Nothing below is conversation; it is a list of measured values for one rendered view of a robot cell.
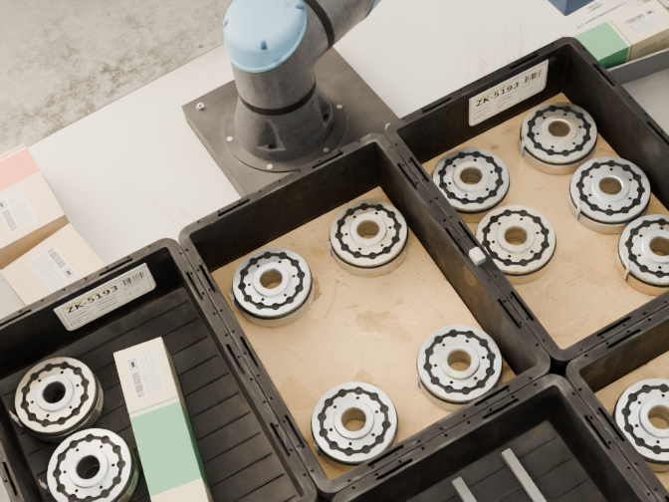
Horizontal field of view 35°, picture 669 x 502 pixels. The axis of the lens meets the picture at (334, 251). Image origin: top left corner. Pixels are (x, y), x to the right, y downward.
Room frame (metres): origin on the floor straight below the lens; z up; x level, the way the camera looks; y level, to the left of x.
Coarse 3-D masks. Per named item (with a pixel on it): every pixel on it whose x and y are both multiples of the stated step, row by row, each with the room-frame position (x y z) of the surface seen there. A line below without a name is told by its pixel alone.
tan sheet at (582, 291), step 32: (512, 128) 0.89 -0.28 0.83; (512, 160) 0.84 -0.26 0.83; (512, 192) 0.79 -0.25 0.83; (544, 192) 0.78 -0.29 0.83; (608, 192) 0.76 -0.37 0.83; (576, 224) 0.72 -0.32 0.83; (576, 256) 0.67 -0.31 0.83; (608, 256) 0.66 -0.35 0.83; (544, 288) 0.63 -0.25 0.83; (576, 288) 0.63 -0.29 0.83; (608, 288) 0.62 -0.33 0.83; (544, 320) 0.59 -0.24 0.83; (576, 320) 0.58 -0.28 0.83; (608, 320) 0.57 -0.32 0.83
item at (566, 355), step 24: (552, 48) 0.94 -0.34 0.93; (576, 48) 0.93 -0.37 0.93; (504, 72) 0.91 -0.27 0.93; (600, 72) 0.89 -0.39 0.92; (456, 96) 0.89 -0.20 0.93; (624, 96) 0.83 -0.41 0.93; (408, 120) 0.86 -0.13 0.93; (648, 120) 0.79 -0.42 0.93; (432, 192) 0.74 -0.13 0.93; (456, 216) 0.70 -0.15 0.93; (504, 288) 0.59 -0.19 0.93; (528, 312) 0.56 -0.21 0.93; (648, 312) 0.53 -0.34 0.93; (600, 336) 0.51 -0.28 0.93; (552, 360) 0.49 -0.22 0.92
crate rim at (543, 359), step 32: (320, 160) 0.82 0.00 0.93; (256, 192) 0.79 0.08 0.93; (416, 192) 0.75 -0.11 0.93; (192, 224) 0.76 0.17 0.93; (448, 224) 0.69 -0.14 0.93; (192, 256) 0.71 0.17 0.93; (224, 320) 0.62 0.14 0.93; (512, 320) 0.55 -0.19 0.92; (544, 352) 0.50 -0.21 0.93; (512, 384) 0.47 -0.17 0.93; (288, 416) 0.48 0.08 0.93; (448, 416) 0.45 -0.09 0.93; (320, 480) 0.40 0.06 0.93; (352, 480) 0.39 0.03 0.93
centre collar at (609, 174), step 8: (600, 176) 0.76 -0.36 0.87; (608, 176) 0.76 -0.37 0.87; (616, 176) 0.76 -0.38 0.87; (624, 176) 0.75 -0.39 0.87; (592, 184) 0.75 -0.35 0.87; (624, 184) 0.74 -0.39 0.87; (592, 192) 0.74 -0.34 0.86; (600, 192) 0.74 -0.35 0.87; (624, 192) 0.73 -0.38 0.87; (608, 200) 0.72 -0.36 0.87; (616, 200) 0.72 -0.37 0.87
